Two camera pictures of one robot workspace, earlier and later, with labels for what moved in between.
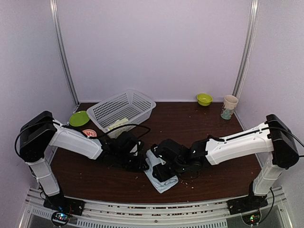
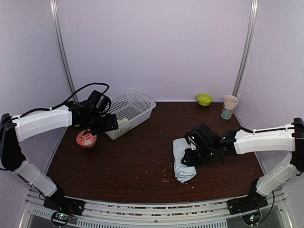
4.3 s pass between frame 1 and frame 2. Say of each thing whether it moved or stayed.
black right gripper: moved
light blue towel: moved
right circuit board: stayed
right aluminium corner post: stayed
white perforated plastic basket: stayed
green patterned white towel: stayed
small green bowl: stayed
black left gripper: moved
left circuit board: stayed
